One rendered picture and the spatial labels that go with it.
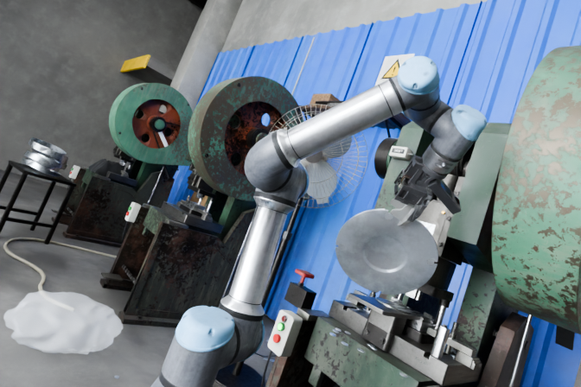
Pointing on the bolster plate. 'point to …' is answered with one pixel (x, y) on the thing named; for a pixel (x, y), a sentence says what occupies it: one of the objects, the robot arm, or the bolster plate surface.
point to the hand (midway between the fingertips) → (403, 221)
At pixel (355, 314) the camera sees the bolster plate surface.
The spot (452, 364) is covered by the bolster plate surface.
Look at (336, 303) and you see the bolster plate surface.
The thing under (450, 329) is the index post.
